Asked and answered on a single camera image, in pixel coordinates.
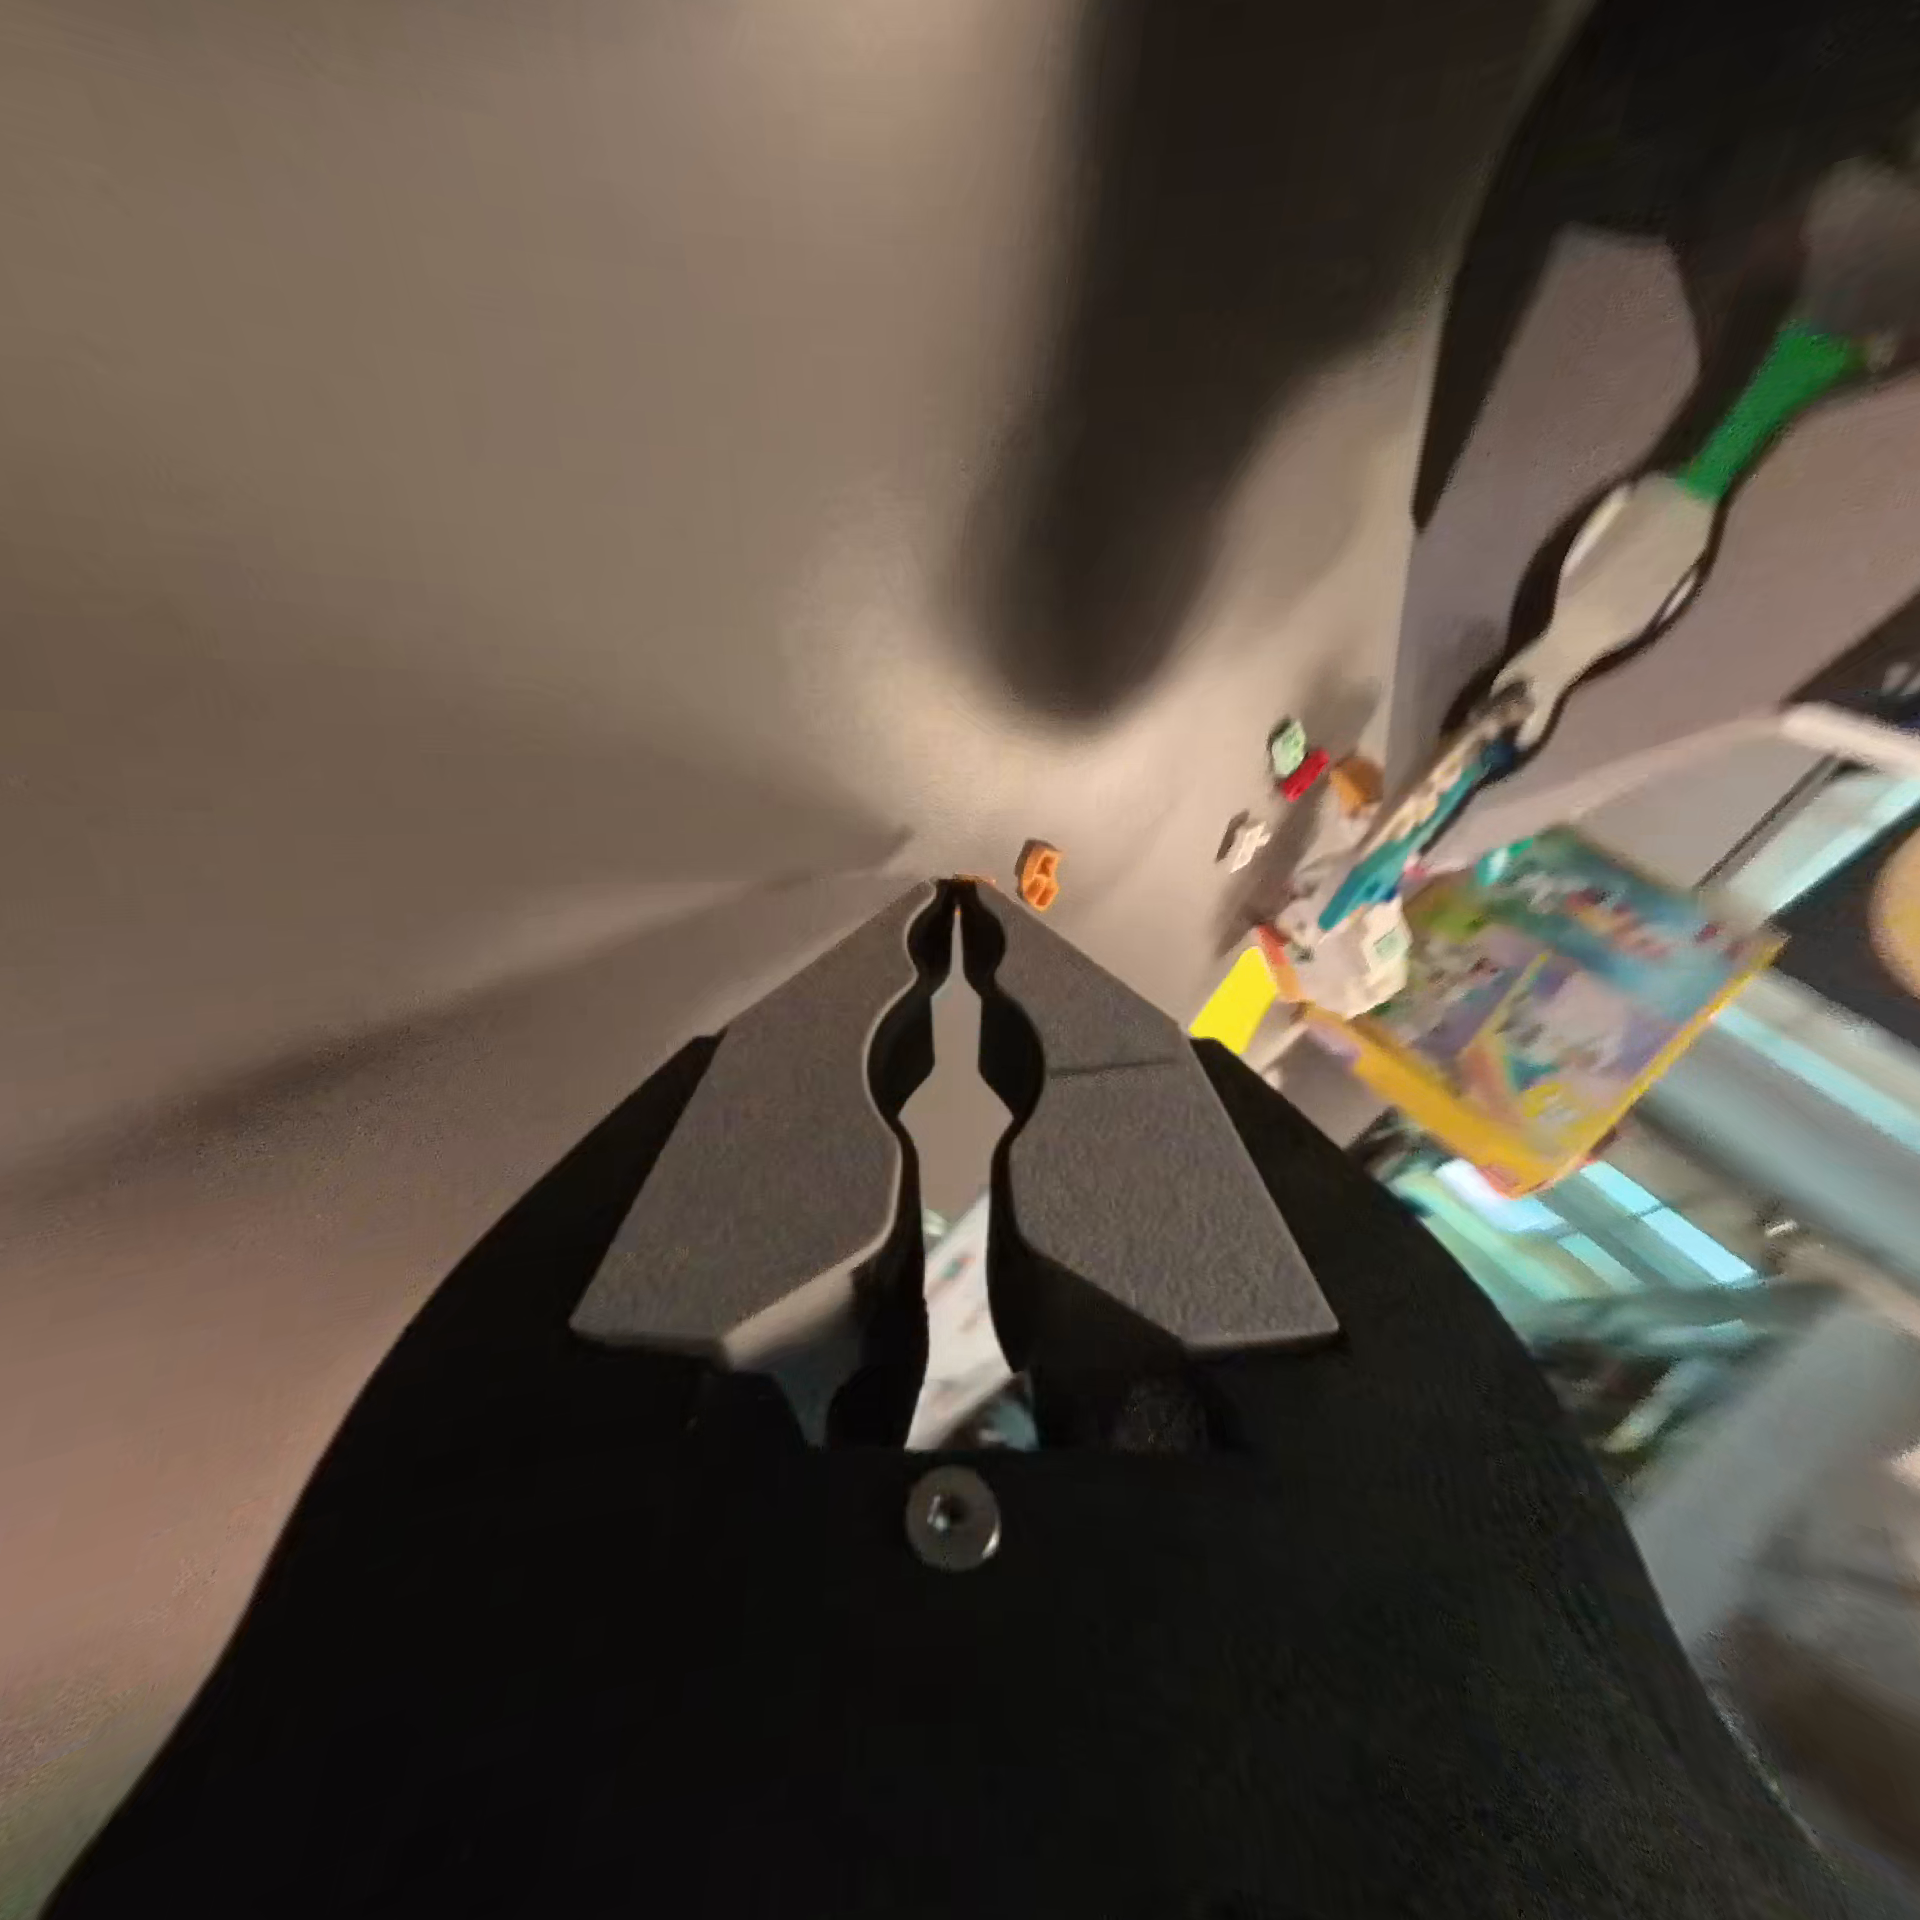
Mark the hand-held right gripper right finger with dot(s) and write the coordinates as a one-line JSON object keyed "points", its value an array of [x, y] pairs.
{"points": [[1172, 1200]]}

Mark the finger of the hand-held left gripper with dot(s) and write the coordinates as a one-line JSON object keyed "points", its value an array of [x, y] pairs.
{"points": [[1687, 609], [1531, 421]]}

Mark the yellow paper note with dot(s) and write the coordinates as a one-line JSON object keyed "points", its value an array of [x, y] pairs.
{"points": [[1237, 1009]]}

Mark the white brick animal model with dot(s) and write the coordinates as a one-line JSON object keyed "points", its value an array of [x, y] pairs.
{"points": [[1349, 961]]}

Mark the small orange tile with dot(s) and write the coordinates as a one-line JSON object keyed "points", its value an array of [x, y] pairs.
{"points": [[1359, 787]]}

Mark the round white brick plate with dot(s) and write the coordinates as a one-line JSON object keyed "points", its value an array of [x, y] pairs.
{"points": [[1478, 780]]}

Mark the yellow toy set box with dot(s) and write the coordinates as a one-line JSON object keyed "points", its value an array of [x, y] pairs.
{"points": [[1559, 1020]]}

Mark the open instruction booklet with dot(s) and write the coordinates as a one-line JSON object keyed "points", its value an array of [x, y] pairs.
{"points": [[960, 1348]]}

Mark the red small brick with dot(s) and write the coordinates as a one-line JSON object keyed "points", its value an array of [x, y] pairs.
{"points": [[1306, 773]]}

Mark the white small brick piece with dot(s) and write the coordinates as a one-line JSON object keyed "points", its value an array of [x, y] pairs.
{"points": [[1245, 842]]}

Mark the green small brick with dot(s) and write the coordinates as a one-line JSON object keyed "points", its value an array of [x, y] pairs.
{"points": [[1288, 745]]}

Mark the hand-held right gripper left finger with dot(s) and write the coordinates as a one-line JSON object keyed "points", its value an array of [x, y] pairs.
{"points": [[735, 1200]]}

